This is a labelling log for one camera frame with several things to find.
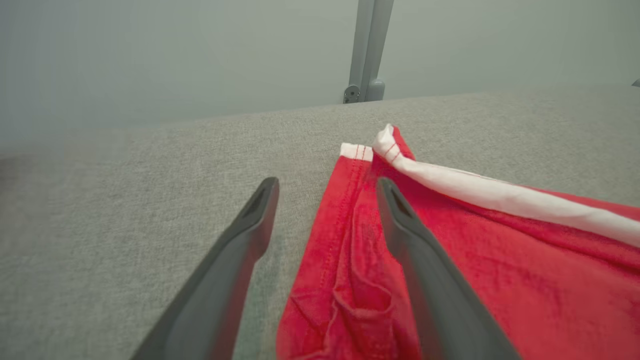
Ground red shorts with white waistband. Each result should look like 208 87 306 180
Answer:
276 124 640 360

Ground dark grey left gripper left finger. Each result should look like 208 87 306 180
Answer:
129 176 281 360

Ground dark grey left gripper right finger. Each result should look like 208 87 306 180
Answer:
376 176 522 360

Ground grey metal post with bracket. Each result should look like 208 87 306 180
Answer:
343 0 395 104

